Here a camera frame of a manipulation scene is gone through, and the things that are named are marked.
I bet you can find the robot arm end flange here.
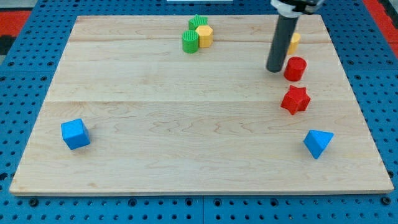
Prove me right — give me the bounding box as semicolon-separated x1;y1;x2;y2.
271;0;325;18

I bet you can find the wooden board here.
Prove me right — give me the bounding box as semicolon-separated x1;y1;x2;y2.
9;15;394;196

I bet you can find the green cylinder block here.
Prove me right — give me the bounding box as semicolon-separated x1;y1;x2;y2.
182;30;199;54

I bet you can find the yellow hexagon block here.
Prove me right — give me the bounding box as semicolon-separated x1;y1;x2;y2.
195;25;213;48

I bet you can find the green star block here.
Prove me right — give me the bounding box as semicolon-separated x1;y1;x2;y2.
188;14;208;30

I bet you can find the red star block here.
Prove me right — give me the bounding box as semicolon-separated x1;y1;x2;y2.
280;85;311;115

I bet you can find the red cylinder block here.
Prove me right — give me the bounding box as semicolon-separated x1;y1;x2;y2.
284;57;307;82

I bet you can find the yellow block behind rod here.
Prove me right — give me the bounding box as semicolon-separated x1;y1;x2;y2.
287;32;301;55

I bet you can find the blue triangular block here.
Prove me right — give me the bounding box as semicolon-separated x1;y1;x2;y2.
303;129;334;159

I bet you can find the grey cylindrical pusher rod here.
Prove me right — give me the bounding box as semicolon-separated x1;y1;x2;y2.
266;15;299;73

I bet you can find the blue cube block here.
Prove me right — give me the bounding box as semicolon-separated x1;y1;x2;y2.
61;118;91;150

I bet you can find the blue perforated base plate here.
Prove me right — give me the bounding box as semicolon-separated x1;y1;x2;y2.
1;1;397;223

